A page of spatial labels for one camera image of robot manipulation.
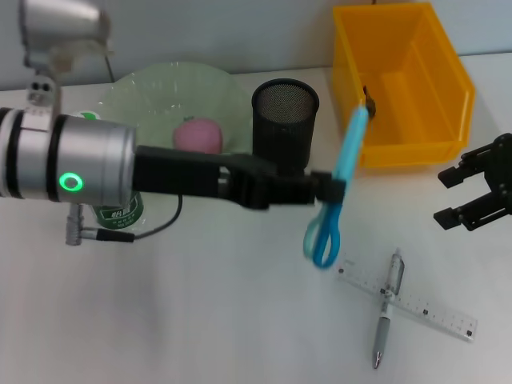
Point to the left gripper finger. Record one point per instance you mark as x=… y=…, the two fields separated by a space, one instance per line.
x=324 y=188

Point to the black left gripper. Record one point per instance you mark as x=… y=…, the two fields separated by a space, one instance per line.
x=192 y=176

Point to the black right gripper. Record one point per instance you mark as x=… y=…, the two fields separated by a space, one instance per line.
x=500 y=172

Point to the pink peach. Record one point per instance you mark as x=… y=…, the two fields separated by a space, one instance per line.
x=198 y=136

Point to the blue scissors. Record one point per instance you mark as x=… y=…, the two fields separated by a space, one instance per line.
x=352 y=144

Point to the clear bottle green label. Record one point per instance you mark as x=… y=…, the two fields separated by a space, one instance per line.
x=118 y=214

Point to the transparent plastic ruler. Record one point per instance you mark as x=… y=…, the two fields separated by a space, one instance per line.
x=440 y=316

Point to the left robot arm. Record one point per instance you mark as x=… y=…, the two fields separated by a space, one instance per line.
x=60 y=160

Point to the black mesh pen holder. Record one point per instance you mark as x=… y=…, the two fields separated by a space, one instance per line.
x=284 y=132

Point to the pale green glass fruit plate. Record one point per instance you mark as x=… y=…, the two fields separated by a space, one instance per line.
x=160 y=92

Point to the silver ballpoint pen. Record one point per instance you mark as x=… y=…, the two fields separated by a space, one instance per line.
x=385 y=316

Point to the yellow plastic bin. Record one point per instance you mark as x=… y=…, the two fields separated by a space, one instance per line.
x=404 y=60

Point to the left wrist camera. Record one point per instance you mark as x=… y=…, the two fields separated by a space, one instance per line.
x=60 y=24

